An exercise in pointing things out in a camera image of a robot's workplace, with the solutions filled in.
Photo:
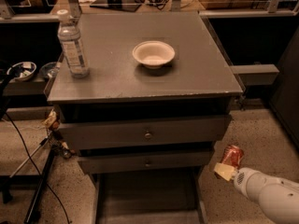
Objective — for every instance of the black monitor base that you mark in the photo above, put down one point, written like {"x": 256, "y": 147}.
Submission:
{"x": 120, "y": 5}

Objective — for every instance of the grey drawer cabinet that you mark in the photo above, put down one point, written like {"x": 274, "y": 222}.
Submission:
{"x": 197, "y": 82}

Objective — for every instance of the clear plastic water bottle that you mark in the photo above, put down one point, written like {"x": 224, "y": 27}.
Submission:
{"x": 71, "y": 42}

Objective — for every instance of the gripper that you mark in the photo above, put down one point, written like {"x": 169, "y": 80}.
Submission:
{"x": 242, "y": 178}

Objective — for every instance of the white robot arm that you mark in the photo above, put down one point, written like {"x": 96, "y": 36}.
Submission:
{"x": 277, "y": 197}

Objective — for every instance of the grey open bottom drawer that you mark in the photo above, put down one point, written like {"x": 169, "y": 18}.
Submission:
{"x": 162, "y": 196}

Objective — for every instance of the black tripod stand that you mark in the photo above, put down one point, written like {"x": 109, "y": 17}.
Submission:
{"x": 35, "y": 182}

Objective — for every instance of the grey top drawer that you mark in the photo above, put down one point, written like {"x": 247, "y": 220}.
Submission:
{"x": 144, "y": 132}

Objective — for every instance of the red coke can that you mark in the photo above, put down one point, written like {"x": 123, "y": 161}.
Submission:
{"x": 232, "y": 155}

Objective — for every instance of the white paper bowl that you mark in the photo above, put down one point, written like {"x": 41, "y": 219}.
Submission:
{"x": 153, "y": 54}

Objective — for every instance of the grey middle drawer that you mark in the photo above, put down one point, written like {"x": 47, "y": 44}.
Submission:
{"x": 144, "y": 161}

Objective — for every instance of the grey side shelf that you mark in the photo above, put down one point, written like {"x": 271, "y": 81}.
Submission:
{"x": 256, "y": 74}

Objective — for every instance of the dark blue bowl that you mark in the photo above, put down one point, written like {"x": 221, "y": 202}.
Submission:
{"x": 49, "y": 70}

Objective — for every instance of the white bowl with items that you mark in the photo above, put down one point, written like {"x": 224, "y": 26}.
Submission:
{"x": 22, "y": 71}

